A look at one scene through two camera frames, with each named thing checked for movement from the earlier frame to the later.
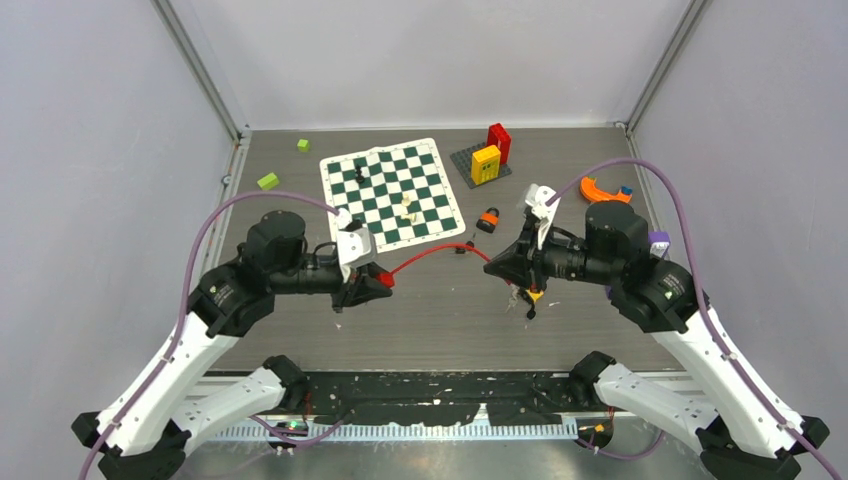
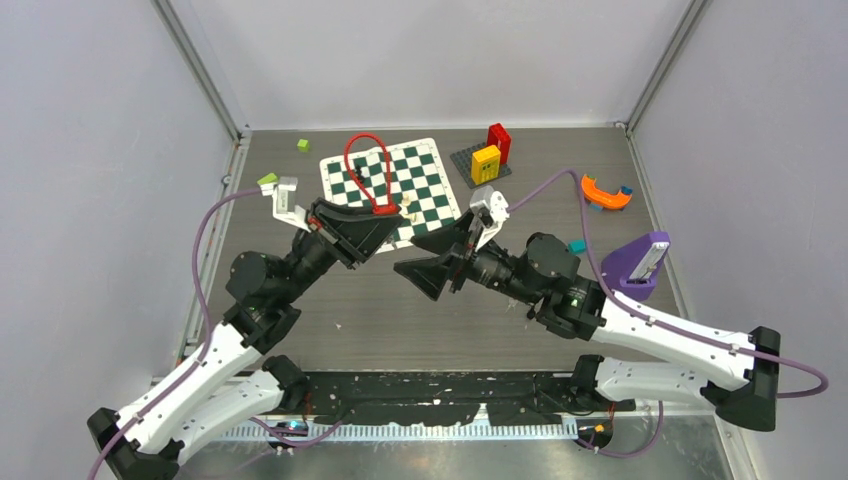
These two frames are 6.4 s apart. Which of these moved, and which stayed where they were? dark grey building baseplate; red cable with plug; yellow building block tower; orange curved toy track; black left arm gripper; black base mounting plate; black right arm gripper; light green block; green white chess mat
Moved: black left arm gripper; red cable with plug; black right arm gripper
Stayed: dark grey building baseplate; green white chess mat; orange curved toy track; yellow building block tower; light green block; black base mounting plate
